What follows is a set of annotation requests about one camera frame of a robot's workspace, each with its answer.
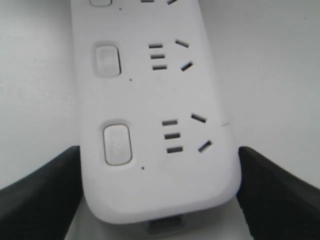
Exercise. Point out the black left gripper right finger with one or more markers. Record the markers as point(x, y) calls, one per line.
point(276, 204)

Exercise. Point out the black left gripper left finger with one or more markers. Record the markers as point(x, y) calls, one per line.
point(42, 205)

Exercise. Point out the white five-outlet power strip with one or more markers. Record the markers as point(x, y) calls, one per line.
point(154, 139)

